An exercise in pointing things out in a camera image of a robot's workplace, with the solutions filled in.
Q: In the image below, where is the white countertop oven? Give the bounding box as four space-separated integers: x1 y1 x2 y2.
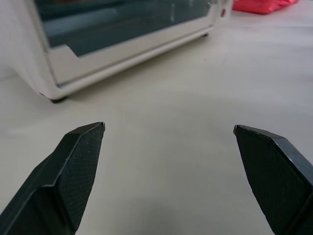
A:
0 0 233 104

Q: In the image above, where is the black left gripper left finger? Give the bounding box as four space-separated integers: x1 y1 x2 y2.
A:
0 121 106 235

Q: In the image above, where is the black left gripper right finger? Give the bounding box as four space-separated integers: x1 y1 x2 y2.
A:
233 124 313 235

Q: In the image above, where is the red cloth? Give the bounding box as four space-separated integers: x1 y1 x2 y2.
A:
231 0 298 15

